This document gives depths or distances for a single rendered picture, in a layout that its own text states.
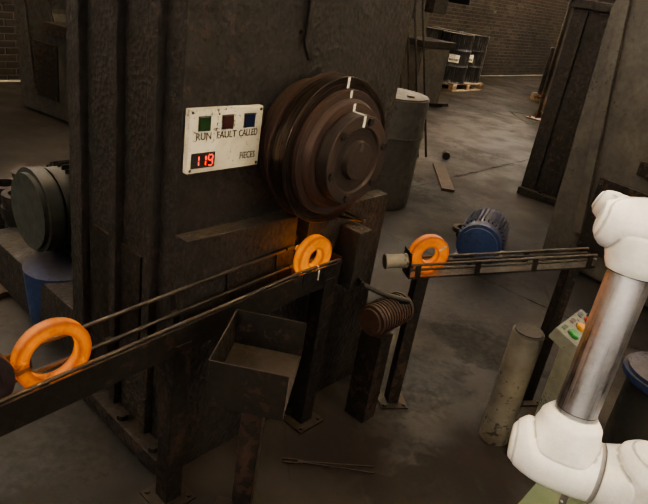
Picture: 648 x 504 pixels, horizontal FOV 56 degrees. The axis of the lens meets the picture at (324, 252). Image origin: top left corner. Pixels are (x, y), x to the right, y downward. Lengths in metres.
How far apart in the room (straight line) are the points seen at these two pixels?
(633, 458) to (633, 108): 2.95
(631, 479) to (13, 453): 1.89
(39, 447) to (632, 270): 1.93
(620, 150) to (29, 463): 3.67
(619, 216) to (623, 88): 2.89
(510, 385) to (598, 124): 2.35
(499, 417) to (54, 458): 1.64
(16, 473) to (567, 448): 1.69
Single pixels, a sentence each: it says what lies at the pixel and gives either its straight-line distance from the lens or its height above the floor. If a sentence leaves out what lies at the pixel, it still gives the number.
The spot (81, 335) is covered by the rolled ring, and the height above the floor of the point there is 0.73.
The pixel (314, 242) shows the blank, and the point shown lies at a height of 0.80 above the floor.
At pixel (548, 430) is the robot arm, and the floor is 0.69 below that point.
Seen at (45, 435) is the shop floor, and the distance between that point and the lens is 2.44.
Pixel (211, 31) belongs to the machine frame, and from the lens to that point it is 1.70.
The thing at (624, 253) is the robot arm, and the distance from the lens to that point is 1.51.
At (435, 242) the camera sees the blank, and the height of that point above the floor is 0.76.
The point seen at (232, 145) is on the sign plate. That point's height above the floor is 1.13.
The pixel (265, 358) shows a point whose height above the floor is 0.61.
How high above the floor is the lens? 1.61
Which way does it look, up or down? 24 degrees down
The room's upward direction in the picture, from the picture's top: 9 degrees clockwise
